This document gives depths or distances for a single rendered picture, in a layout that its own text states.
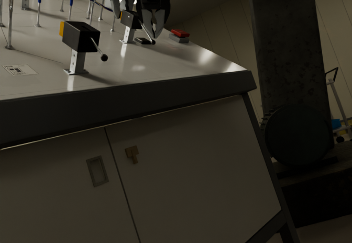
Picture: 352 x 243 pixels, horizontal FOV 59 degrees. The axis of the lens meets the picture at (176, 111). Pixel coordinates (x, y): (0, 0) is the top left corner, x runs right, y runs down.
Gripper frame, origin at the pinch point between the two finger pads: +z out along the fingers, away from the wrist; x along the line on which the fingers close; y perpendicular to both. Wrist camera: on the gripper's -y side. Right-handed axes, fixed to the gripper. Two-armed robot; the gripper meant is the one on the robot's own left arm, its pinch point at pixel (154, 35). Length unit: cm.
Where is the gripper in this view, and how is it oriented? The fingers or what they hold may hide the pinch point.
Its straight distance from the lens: 90.4
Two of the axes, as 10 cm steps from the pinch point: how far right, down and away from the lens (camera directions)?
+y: 0.4, -6.4, 7.7
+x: -10.0, -0.3, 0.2
